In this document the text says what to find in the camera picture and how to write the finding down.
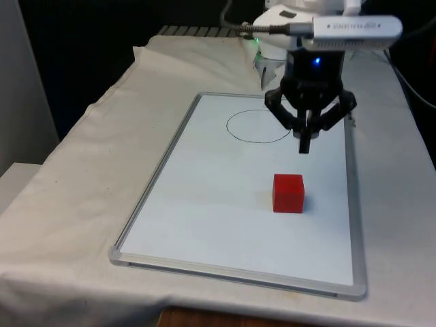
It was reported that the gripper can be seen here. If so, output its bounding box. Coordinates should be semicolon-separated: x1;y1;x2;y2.
264;46;358;155

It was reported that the red cube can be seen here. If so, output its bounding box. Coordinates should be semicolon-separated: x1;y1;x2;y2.
272;173;305;215

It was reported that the whiteboard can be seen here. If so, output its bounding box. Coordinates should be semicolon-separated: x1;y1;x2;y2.
108;91;369;302

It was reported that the silver braided cable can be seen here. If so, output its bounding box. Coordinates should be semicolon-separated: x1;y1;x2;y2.
237;23;313;36

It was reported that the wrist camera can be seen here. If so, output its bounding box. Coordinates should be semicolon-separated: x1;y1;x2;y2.
310;14;404;49

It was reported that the black cable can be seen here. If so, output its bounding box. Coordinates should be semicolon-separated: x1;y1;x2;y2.
386;48;436;108

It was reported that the grey cable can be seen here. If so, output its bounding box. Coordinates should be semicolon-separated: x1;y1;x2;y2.
219;0;243;29

